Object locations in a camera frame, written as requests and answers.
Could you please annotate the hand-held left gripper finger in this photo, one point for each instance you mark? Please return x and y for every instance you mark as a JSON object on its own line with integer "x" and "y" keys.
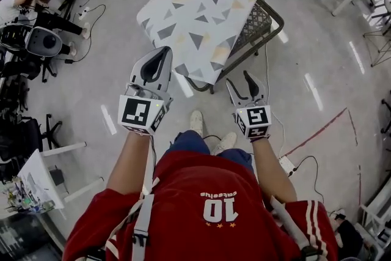
{"x": 136, "y": 76}
{"x": 166, "y": 73}

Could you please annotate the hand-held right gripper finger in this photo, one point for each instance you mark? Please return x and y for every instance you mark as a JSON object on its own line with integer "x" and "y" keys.
{"x": 256, "y": 90}
{"x": 238, "y": 99}

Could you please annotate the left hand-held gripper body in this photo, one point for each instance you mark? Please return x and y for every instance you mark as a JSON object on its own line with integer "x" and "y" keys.
{"x": 137, "y": 113}

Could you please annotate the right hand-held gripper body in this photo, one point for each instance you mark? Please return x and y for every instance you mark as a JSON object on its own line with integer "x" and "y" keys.
{"x": 255, "y": 119}

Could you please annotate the white cloth with triangle pattern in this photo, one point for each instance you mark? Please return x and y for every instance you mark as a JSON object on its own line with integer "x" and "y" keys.
{"x": 198, "y": 24}

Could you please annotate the person's right forearm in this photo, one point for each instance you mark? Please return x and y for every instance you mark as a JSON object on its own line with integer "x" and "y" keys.
{"x": 268, "y": 168}

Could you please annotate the person's left forearm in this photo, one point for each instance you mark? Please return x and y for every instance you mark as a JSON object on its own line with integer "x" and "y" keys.
{"x": 131, "y": 162}

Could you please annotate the purple wristband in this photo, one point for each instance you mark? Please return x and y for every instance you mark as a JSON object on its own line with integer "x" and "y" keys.
{"x": 259, "y": 139}

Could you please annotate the person's right white shoe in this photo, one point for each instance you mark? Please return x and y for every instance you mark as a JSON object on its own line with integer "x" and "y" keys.
{"x": 226, "y": 142}

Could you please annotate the person's white shoe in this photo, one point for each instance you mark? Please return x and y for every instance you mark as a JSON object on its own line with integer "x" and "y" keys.
{"x": 226, "y": 142}
{"x": 196, "y": 122}

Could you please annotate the person's left white shoe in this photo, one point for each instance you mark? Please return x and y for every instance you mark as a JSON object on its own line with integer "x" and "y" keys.
{"x": 196, "y": 122}

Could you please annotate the white power strip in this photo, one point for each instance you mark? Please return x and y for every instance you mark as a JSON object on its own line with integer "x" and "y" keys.
{"x": 84, "y": 13}
{"x": 287, "y": 165}

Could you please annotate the person's blue shorts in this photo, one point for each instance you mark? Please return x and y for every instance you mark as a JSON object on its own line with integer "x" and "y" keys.
{"x": 189, "y": 143}

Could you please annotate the person's red jersey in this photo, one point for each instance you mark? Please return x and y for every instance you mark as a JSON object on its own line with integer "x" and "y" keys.
{"x": 198, "y": 180}

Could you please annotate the black power adapter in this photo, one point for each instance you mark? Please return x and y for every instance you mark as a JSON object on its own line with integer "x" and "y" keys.
{"x": 56, "y": 175}

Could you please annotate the grey white backpack pod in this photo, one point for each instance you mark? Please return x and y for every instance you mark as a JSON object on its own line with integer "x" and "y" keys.
{"x": 36, "y": 39}

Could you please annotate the black office chair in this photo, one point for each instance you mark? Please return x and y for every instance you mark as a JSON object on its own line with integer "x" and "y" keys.
{"x": 18, "y": 137}
{"x": 18, "y": 67}

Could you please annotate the white desk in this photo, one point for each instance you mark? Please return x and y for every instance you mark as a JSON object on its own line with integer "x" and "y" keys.
{"x": 36, "y": 180}

